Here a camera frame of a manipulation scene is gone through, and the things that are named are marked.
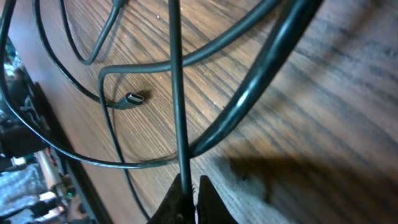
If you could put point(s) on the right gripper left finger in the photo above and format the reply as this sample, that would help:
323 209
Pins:
170 210

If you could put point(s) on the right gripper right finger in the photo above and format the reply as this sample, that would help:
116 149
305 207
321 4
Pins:
210 207

